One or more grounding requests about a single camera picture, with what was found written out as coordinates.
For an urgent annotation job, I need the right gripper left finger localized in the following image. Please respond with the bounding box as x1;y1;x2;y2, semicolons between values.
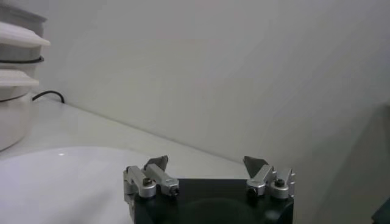
123;155;180;200

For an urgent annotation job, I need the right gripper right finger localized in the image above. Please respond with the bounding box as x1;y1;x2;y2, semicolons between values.
243;155;297;200

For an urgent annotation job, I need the large white plate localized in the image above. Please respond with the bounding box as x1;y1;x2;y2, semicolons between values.
0;145;153;224

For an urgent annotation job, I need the white electric cooker pot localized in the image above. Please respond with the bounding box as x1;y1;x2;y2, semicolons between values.
0;56;45;152

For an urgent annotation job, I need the black cooker power cord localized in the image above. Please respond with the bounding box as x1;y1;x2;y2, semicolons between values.
32;90;65;104

